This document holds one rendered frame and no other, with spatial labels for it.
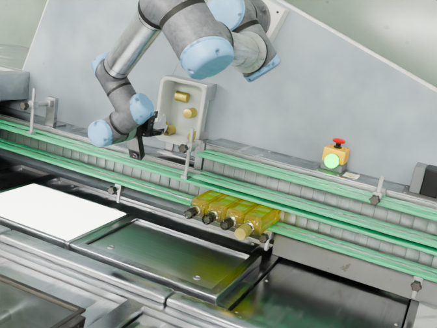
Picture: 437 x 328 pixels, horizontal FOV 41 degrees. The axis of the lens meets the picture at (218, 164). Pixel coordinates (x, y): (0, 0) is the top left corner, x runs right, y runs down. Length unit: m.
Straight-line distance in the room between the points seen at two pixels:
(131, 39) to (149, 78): 0.68
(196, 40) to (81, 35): 1.08
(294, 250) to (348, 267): 0.18
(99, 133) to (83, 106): 0.69
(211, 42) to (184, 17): 0.08
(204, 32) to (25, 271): 0.81
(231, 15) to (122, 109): 0.41
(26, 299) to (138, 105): 0.57
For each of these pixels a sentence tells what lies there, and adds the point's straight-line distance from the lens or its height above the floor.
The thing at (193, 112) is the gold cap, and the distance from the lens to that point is 2.01.
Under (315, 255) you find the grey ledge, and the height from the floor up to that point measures 0.88.
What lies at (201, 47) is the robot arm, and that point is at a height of 1.45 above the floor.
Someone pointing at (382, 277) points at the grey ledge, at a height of 0.88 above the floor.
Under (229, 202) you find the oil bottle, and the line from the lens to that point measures 1.76.
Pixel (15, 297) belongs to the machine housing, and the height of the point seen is 1.57.
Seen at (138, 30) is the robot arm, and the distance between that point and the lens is 1.44.
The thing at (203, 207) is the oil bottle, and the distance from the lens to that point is 1.72.
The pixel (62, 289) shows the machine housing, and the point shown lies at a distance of 1.58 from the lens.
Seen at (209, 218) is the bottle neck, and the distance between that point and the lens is 1.70.
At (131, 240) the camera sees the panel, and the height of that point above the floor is 1.16.
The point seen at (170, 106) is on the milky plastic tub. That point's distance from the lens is 2.08.
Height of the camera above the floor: 2.58
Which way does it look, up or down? 64 degrees down
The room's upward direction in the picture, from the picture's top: 113 degrees counter-clockwise
